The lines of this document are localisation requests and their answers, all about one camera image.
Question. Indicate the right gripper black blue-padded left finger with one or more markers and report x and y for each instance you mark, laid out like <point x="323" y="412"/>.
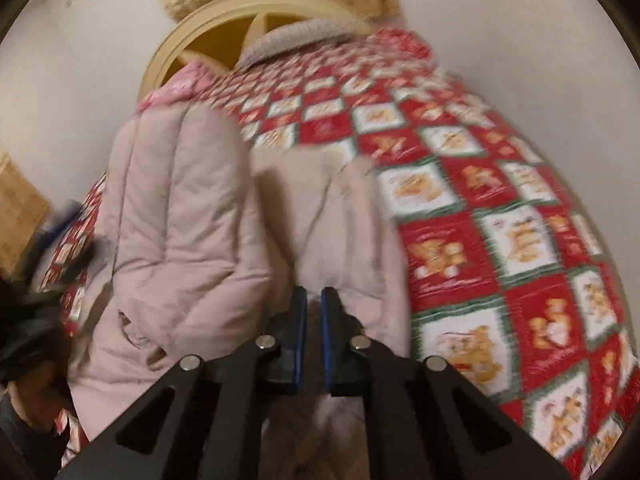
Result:
<point x="203" y="419"/>

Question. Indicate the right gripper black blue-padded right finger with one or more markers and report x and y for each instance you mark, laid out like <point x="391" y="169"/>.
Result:
<point x="424" y="420"/>

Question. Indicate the beige quilted down jacket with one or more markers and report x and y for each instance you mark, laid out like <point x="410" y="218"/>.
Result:
<point x="201" y="238"/>

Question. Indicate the wooden furniture at left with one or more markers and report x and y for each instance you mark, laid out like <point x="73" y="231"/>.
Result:
<point x="23" y="210"/>

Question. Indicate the red patchwork teddy bear quilt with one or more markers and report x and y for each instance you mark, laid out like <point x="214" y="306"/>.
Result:
<point x="506" y="279"/>

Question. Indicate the pink folded blanket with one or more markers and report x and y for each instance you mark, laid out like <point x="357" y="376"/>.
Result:
<point x="189" y="83"/>

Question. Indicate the cream wooden headboard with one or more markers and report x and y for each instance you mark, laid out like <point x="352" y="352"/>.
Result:
<point x="218" y="33"/>

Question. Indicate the striped pillow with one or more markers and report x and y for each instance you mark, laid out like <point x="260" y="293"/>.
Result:
<point x="298" y="35"/>

